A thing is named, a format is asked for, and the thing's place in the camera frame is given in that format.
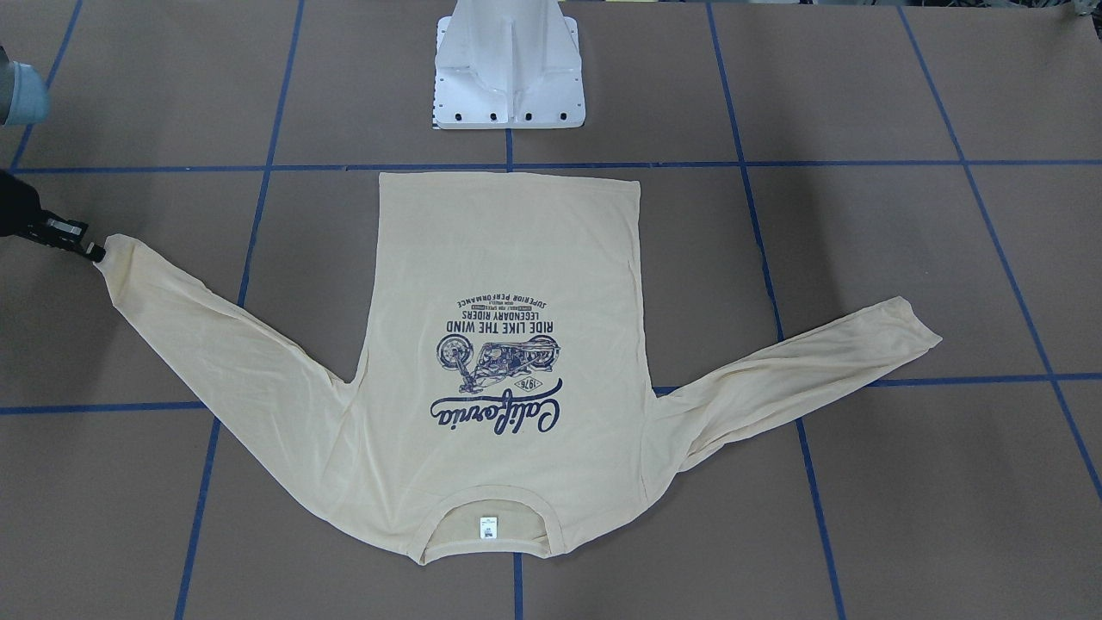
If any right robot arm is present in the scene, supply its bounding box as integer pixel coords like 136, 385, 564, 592
1, 48, 106, 263

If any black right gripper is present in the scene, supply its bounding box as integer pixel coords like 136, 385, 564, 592
1, 171, 106, 263

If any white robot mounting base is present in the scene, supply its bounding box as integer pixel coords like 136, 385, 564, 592
432, 1, 586, 130

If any cream long-sleeve graphic shirt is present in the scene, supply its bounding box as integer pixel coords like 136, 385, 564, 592
97, 172, 940, 565

